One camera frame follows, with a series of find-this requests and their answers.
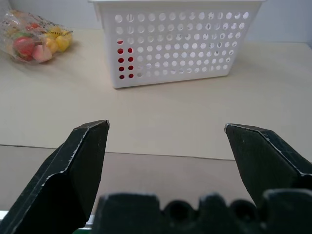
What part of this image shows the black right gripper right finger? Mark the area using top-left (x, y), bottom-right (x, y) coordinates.
top-left (224, 123), bottom-right (312, 208)

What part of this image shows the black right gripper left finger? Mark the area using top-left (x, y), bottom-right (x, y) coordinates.
top-left (0, 119), bottom-right (110, 234)

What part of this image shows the red object inside basket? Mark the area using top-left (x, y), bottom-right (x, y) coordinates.
top-left (116, 40), bottom-right (135, 80)

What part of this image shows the clear bag of toy fruit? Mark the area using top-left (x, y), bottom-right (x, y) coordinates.
top-left (0, 9), bottom-right (74, 64)

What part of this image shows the white perforated plastic basket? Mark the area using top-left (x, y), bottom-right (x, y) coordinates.
top-left (87, 0), bottom-right (265, 89)

